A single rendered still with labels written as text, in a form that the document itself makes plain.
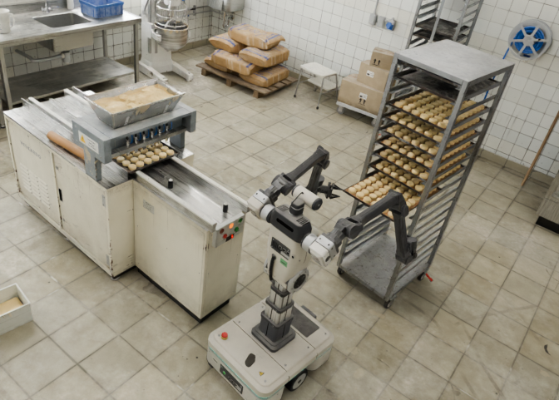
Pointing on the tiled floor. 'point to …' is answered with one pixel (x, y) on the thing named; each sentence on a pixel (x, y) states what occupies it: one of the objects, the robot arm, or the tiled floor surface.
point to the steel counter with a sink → (30, 32)
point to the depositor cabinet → (76, 190)
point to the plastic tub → (13, 308)
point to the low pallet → (244, 81)
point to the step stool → (319, 78)
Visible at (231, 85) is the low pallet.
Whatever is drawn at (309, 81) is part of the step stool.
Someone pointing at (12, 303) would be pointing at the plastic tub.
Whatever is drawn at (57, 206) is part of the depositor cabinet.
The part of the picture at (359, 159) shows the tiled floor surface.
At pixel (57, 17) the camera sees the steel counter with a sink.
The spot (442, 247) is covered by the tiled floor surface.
